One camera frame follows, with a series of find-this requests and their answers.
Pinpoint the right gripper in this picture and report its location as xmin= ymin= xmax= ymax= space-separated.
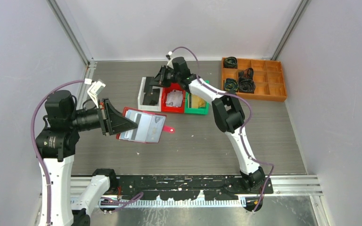
xmin=149 ymin=66 xmax=180 ymax=89

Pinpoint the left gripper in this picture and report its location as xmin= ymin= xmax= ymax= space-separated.
xmin=68 ymin=96 xmax=138 ymax=134

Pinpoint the red leather card holder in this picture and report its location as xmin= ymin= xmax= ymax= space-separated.
xmin=116 ymin=107 xmax=175 ymax=143

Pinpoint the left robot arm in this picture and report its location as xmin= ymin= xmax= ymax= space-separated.
xmin=35 ymin=90 xmax=138 ymax=226

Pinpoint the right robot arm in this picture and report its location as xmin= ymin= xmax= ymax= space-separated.
xmin=148 ymin=57 xmax=268 ymax=194

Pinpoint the black credit card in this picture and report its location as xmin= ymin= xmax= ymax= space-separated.
xmin=142 ymin=89 xmax=160 ymax=106

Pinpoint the white credit card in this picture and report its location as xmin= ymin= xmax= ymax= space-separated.
xmin=165 ymin=90 xmax=183 ymax=107

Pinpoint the gold credit card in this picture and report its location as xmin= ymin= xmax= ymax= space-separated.
xmin=188 ymin=94 xmax=206 ymax=109

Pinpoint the red plastic bin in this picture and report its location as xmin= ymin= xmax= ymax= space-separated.
xmin=161 ymin=83 xmax=186 ymax=114

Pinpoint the white plastic bin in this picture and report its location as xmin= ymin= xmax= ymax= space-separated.
xmin=137 ymin=76 xmax=163 ymax=112

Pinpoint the green plastic bin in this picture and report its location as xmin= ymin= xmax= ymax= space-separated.
xmin=184 ymin=92 xmax=210 ymax=115

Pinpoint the orange compartment tray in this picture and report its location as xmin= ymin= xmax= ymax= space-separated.
xmin=221 ymin=57 xmax=288 ymax=102

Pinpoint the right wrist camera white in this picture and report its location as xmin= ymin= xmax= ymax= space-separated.
xmin=165 ymin=51 xmax=174 ymax=69

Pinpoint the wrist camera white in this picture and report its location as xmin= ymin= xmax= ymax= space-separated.
xmin=84 ymin=78 xmax=106 ymax=107
xmin=165 ymin=51 xmax=174 ymax=69

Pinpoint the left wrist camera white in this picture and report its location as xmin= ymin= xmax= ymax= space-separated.
xmin=84 ymin=78 xmax=106 ymax=107

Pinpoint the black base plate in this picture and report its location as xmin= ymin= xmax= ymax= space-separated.
xmin=104 ymin=175 xmax=264 ymax=201

